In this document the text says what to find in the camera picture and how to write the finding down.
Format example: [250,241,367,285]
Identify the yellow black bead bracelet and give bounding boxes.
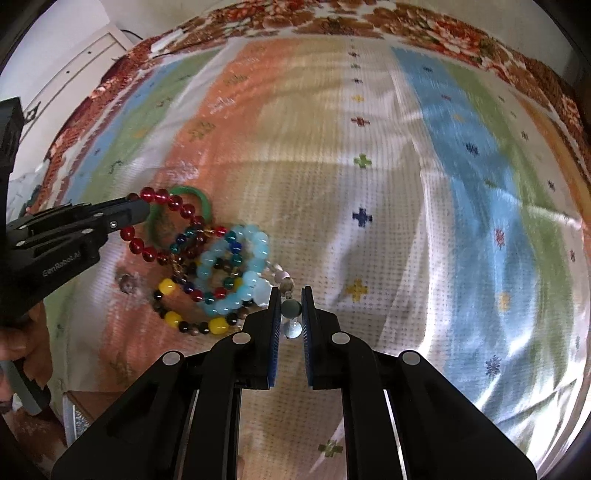
[151,276,253,337]

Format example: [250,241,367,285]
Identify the red bead bracelet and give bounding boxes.
[119,186,230,266]

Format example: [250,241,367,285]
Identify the green jade bangle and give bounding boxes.
[144,185,213,248]

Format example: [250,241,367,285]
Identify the multicolour bead bracelet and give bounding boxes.
[169,225,246,305]

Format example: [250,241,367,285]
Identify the light blue bead bracelet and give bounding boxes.
[195,224,274,317]

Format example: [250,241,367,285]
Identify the white clear bead bracelet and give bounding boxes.
[269,262,304,340]

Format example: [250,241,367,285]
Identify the person's left hand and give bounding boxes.
[0,303,53,388]

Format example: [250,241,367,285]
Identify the grey crumpled cloth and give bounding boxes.
[6,161,49,223]

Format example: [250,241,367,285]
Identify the silver metal tin box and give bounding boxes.
[62,391,121,446]

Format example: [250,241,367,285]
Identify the white headboard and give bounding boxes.
[1,23,133,166]

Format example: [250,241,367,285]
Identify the striped colourful cloth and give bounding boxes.
[38,36,590,473]

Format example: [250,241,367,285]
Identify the floral brown bedspread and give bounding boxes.
[32,1,590,210]

